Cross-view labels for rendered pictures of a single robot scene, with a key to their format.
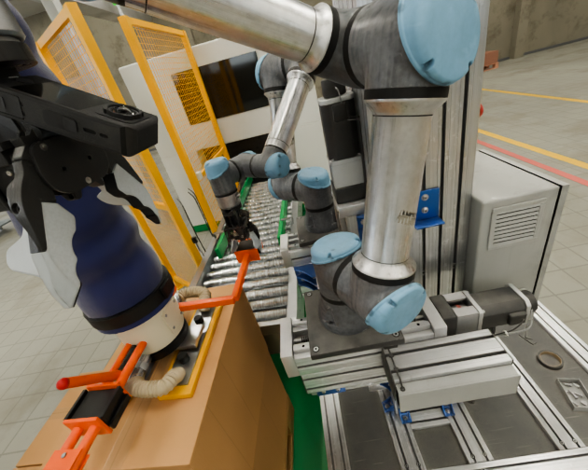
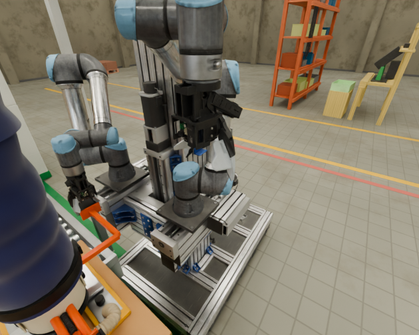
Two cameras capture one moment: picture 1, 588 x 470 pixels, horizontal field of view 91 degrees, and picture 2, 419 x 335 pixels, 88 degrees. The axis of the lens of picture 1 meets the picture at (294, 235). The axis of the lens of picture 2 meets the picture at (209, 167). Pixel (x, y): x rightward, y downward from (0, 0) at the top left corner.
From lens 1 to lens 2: 59 cm
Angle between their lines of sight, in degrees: 52
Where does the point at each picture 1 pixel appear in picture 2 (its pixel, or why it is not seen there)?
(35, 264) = (231, 161)
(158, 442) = not seen: outside the picture
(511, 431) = (232, 242)
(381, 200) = not seen: hidden behind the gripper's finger
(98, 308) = (46, 283)
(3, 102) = (217, 100)
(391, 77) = (227, 90)
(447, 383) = (236, 213)
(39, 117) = (224, 105)
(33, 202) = (229, 137)
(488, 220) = not seen: hidden behind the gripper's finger
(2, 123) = (209, 108)
